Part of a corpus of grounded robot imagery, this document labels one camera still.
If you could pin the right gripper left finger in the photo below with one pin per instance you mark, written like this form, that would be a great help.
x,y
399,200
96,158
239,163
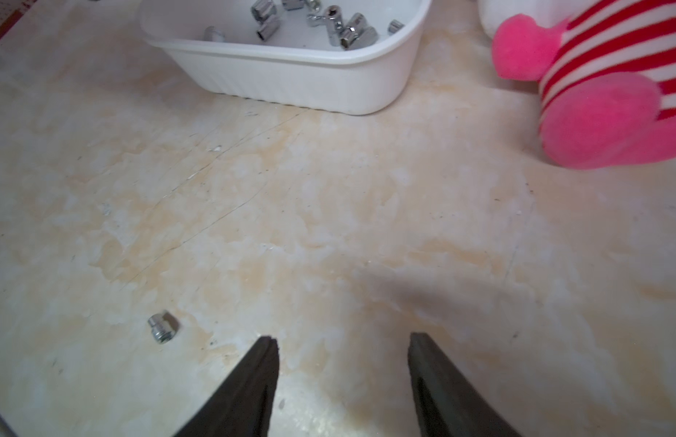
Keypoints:
x,y
242,405

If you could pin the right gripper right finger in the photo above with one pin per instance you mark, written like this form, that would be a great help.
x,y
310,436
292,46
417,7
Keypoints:
x,y
445,402

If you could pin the long chrome deep socket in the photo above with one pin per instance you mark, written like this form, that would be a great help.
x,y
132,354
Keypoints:
x,y
367,38

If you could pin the wide chrome socket front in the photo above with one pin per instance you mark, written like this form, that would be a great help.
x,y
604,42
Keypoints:
x,y
394,27

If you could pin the slim chrome socket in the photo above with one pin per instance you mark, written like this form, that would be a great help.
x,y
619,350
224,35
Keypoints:
x,y
268,28

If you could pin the short wide chrome socket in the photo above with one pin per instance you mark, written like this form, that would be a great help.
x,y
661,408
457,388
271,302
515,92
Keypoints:
x,y
263,10

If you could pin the small chrome socket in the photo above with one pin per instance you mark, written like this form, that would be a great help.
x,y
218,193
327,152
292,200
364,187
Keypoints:
x,y
313,5

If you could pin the large chrome socket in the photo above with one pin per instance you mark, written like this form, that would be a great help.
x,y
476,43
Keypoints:
x,y
213,34

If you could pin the small hex socket on table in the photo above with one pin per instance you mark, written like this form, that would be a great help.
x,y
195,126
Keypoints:
x,y
162,326

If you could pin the white plastic storage box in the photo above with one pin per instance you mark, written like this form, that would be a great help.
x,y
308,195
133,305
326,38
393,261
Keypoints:
x,y
297,66

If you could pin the pink white plush doll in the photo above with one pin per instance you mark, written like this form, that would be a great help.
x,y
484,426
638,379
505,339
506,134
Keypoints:
x,y
606,76

